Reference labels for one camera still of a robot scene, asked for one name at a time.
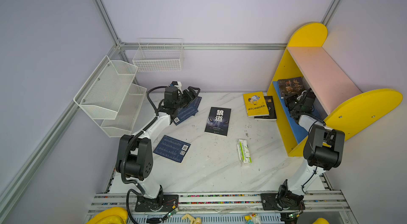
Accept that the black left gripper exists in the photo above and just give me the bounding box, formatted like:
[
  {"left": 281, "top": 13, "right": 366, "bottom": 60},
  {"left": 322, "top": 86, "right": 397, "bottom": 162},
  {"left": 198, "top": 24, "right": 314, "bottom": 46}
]
[{"left": 175, "top": 86, "right": 200, "bottom": 110}]

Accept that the dark old man cover book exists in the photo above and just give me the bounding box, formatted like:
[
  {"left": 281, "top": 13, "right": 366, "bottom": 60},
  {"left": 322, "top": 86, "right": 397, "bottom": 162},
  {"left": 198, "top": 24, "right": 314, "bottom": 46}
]
[{"left": 277, "top": 77, "right": 305, "bottom": 99}]

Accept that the black deer cover book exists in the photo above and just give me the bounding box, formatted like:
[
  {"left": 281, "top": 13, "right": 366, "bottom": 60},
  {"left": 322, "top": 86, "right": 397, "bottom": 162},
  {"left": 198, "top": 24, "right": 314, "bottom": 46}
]
[{"left": 254, "top": 96, "right": 277, "bottom": 121}]

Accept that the black wolf cover book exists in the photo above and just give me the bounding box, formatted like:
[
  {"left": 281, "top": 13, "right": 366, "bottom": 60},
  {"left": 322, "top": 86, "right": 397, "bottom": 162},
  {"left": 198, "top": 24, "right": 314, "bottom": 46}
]
[{"left": 205, "top": 107, "right": 232, "bottom": 136}]

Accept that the yellow cartoon cover book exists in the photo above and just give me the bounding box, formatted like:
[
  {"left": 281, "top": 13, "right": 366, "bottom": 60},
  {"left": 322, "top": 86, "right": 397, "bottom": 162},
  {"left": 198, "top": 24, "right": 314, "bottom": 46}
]
[{"left": 243, "top": 92, "right": 269, "bottom": 117}]

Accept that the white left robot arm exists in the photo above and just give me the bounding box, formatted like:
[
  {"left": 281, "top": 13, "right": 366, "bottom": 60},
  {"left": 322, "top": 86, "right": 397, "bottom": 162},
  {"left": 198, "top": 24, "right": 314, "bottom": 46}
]
[{"left": 116, "top": 81, "right": 201, "bottom": 199}]

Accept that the blue file near left arm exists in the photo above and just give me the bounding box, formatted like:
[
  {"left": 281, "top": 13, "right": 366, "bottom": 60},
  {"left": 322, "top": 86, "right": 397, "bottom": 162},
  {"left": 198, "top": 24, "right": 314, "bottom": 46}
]
[{"left": 153, "top": 135, "right": 191, "bottom": 164}]

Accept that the dark blue file underneath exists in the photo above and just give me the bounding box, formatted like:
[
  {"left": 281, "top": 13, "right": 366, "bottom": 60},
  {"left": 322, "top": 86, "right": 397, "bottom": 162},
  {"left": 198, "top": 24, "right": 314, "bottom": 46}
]
[{"left": 190, "top": 96, "right": 202, "bottom": 111}]

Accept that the yellow pink blue bookshelf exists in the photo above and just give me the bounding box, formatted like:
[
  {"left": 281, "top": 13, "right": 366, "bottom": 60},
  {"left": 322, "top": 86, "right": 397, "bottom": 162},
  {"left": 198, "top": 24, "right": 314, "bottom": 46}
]
[{"left": 267, "top": 23, "right": 403, "bottom": 157}]

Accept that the white green carton box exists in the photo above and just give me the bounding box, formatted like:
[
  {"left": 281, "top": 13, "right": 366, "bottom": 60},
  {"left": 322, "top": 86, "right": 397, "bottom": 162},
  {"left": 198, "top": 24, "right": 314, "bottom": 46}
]
[{"left": 237, "top": 139, "right": 252, "bottom": 165}]

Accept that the white mesh two-tier rack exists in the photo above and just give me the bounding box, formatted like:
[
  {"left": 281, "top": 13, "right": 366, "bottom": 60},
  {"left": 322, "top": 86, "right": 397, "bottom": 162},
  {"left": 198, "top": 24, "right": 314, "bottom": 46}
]
[{"left": 73, "top": 56, "right": 147, "bottom": 138}]

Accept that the yellow object bottom right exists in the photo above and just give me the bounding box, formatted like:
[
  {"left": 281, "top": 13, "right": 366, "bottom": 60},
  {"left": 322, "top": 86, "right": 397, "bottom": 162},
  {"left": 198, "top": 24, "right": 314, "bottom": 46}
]
[{"left": 313, "top": 218, "right": 330, "bottom": 224}]

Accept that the yellow object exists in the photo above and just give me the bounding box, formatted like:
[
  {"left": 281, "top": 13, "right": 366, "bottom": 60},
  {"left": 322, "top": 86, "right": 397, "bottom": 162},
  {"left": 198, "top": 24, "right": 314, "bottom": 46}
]
[
  {"left": 86, "top": 207, "right": 128, "bottom": 224},
  {"left": 313, "top": 218, "right": 330, "bottom": 224}
]

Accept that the beige toy figure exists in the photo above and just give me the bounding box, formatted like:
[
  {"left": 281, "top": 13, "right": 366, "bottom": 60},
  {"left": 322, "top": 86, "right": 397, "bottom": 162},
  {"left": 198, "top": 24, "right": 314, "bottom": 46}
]
[{"left": 181, "top": 214, "right": 202, "bottom": 224}]

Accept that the small colourful toy figure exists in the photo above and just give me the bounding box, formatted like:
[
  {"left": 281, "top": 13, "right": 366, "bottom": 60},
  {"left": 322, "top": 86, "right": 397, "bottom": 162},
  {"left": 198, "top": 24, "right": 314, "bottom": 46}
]
[{"left": 244, "top": 213, "right": 261, "bottom": 224}]

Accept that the yellow object bottom left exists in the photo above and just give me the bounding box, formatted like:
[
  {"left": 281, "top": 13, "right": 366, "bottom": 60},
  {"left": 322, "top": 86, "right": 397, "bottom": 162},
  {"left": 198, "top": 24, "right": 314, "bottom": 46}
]
[{"left": 86, "top": 207, "right": 128, "bottom": 224}]

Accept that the blue file near wall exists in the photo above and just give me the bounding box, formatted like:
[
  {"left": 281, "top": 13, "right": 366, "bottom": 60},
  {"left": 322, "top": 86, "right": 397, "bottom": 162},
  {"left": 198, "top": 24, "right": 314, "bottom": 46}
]
[{"left": 174, "top": 104, "right": 198, "bottom": 125}]

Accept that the white wire wall basket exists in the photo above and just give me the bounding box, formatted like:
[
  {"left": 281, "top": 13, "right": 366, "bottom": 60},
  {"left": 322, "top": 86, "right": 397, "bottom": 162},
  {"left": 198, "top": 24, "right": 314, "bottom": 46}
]
[{"left": 132, "top": 38, "right": 184, "bottom": 72}]

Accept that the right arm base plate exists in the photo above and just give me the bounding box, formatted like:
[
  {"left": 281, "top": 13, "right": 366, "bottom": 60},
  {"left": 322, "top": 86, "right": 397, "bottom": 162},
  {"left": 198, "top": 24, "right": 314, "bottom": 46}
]
[{"left": 260, "top": 193, "right": 304, "bottom": 211}]

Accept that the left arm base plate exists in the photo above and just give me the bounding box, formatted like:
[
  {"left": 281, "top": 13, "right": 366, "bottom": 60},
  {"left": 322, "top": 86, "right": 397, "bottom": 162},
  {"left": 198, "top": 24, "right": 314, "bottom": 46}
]
[{"left": 134, "top": 194, "right": 179, "bottom": 212}]

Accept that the aluminium front rail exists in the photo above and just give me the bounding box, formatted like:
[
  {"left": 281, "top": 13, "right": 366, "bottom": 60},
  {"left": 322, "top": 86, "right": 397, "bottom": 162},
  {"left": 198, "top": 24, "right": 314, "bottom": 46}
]
[{"left": 85, "top": 190, "right": 357, "bottom": 224}]

